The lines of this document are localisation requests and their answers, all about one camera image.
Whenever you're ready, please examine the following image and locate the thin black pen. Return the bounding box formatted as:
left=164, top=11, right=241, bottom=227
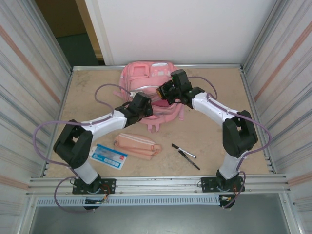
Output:
left=178, top=150, right=200, bottom=171

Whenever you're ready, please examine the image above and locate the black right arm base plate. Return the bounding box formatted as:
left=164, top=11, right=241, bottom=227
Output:
left=199, top=176, right=244, bottom=193

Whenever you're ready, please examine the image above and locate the slotted grey cable duct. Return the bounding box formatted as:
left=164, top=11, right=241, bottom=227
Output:
left=35, top=196, right=221, bottom=207

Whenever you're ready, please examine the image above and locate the short aluminium frame rail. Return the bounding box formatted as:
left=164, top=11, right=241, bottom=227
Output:
left=72, top=63, right=244, bottom=71

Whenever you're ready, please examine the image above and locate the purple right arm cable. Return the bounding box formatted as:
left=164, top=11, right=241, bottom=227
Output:
left=187, top=76, right=273, bottom=209

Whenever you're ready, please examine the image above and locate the blue white card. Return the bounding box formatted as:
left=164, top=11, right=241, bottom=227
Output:
left=89, top=143, right=128, bottom=170

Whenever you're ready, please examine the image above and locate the peach pencil case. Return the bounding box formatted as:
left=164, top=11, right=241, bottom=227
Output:
left=114, top=133, right=162, bottom=160

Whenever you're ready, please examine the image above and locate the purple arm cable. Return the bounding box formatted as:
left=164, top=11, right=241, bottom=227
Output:
left=187, top=76, right=273, bottom=209
left=33, top=83, right=137, bottom=214

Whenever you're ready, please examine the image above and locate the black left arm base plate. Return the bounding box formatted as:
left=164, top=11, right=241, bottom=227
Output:
left=72, top=178, right=117, bottom=195

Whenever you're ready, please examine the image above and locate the pink school backpack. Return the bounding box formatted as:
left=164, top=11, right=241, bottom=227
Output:
left=113, top=60, right=187, bottom=134

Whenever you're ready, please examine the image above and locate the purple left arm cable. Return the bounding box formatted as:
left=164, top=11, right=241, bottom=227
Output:
left=33, top=83, right=137, bottom=214

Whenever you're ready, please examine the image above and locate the small wired circuit board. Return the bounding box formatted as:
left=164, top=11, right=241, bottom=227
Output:
left=84, top=197, right=109, bottom=210
left=219, top=195, right=236, bottom=209

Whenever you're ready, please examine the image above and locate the black marker with white label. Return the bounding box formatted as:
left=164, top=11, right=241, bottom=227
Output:
left=171, top=143, right=196, bottom=159

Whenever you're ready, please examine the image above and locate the wide aluminium rail with arm bases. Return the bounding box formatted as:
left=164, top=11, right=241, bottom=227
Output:
left=25, top=174, right=292, bottom=195

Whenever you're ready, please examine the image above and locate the long aluminium side rail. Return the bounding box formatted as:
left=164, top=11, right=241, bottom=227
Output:
left=42, top=68, right=74, bottom=177
left=240, top=65, right=276, bottom=174

